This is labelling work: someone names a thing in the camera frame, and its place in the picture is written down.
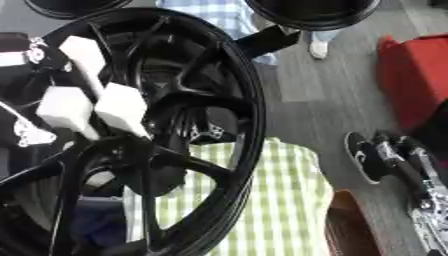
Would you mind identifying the white pin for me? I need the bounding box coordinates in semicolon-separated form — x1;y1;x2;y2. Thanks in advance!
92;82;153;140
57;34;111;98
33;85;102;141

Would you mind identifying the black bar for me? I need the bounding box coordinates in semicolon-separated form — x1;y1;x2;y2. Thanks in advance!
232;24;303;58

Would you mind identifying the black round wheel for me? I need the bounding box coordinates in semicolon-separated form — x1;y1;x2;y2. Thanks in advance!
243;0;384;32
22;0;137;20

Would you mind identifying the black spoked wheel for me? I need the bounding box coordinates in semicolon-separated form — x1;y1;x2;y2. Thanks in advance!
0;7;270;256

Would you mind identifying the person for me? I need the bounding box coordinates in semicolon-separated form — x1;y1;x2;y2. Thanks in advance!
154;0;347;66

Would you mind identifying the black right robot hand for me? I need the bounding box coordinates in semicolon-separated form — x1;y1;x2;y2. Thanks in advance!
343;130;436;202

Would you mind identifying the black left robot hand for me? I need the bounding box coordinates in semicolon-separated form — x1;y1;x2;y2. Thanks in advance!
80;105;242;198

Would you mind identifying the brown wooden chair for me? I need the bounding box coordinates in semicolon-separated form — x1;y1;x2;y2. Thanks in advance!
323;189;384;256

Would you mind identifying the red bag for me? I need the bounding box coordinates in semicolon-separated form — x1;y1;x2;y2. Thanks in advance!
374;32;448;133

